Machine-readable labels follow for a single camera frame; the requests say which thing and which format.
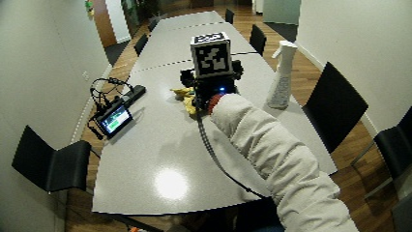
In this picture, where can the black chair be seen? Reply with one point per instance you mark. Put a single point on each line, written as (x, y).
(396, 145)
(258, 38)
(335, 106)
(51, 161)
(230, 15)

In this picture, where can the white spray bottle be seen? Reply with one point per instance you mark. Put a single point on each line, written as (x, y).
(280, 80)

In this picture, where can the black rectangular box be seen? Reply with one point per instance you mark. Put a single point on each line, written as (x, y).
(135, 92)

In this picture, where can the green wall sign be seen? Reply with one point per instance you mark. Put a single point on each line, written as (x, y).
(90, 7)

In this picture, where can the small black screen device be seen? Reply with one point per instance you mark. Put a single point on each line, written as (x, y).
(114, 121)

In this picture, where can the yellow soft toy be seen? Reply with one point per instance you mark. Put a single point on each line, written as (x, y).
(187, 96)

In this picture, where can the white marker cube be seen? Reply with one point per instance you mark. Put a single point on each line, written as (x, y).
(211, 58)

